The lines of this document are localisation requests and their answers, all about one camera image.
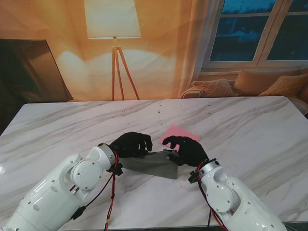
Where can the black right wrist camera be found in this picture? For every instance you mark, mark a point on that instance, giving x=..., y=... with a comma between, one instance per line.
x=193, y=178

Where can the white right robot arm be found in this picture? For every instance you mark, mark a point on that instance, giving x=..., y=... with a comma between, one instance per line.
x=231, y=197

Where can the printed living room backdrop cloth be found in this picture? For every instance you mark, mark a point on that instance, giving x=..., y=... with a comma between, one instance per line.
x=156, y=60

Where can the pink paper document stack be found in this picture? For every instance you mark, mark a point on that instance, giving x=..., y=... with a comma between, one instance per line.
x=180, y=132

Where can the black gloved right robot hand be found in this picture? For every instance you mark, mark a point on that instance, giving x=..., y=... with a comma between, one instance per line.
x=190, y=154

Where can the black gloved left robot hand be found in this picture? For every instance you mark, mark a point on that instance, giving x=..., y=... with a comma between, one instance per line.
x=131, y=144

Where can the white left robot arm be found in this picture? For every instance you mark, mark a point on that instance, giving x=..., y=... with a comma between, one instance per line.
x=60, y=192

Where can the grey zippered storage pouch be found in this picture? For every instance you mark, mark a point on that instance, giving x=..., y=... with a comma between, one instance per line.
x=154, y=164

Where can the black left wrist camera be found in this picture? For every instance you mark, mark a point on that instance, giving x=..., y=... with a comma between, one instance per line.
x=117, y=169

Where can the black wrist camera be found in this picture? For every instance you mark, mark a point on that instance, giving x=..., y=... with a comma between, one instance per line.
x=193, y=178
x=117, y=169

